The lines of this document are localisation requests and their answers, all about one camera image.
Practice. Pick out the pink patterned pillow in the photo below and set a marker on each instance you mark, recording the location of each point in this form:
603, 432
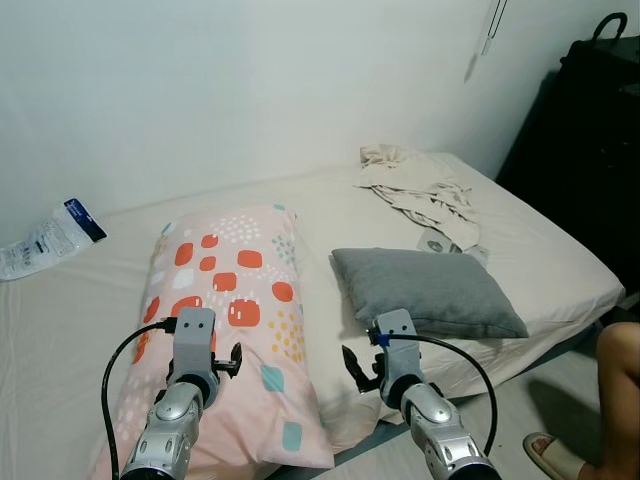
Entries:
230, 290

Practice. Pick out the grey pillow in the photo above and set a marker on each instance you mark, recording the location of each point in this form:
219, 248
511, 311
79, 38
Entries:
430, 285

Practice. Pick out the blue mattress base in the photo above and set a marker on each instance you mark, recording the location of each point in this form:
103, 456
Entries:
500, 374

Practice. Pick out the small grey white packet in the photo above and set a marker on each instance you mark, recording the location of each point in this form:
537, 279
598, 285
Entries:
455, 248

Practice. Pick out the beige crumpled clothes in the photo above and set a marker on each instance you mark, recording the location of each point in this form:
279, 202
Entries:
410, 190

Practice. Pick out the beige slipper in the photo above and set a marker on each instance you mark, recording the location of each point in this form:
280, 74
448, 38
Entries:
555, 460

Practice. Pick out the white bed mattress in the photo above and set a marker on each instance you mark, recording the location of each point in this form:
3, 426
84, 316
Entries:
550, 260

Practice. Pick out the blue white plastic package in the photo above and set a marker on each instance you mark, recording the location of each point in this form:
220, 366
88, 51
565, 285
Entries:
50, 240

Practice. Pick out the person in dark clothes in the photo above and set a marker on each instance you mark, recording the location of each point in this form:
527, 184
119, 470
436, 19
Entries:
620, 400

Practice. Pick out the black suitcase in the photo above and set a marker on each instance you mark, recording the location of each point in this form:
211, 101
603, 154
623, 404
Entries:
590, 150

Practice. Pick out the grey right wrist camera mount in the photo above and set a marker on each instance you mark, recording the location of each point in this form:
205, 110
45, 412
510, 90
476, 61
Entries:
397, 345

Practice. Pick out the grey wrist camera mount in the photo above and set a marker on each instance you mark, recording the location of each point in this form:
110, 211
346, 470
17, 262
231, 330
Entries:
195, 335
397, 345

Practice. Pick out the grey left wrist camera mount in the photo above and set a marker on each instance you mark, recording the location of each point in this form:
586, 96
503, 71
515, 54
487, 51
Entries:
195, 335

